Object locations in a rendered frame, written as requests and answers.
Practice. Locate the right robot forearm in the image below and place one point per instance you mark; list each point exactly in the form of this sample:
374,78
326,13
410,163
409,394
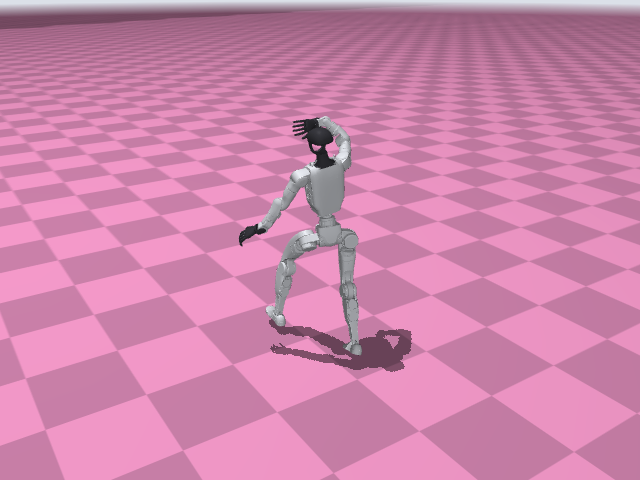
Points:
332,127

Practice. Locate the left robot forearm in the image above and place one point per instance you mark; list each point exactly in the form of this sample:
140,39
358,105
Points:
273,214

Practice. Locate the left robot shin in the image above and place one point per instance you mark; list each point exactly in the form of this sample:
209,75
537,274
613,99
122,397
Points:
282,287

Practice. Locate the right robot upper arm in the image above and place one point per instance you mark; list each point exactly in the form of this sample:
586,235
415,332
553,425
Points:
344,151

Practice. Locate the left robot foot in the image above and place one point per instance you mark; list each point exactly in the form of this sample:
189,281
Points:
278,319

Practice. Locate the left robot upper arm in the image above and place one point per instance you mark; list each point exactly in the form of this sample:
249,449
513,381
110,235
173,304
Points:
298,179

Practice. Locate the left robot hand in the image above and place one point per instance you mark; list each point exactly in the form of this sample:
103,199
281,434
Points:
249,232

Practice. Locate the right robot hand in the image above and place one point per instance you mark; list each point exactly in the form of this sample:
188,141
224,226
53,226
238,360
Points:
308,125

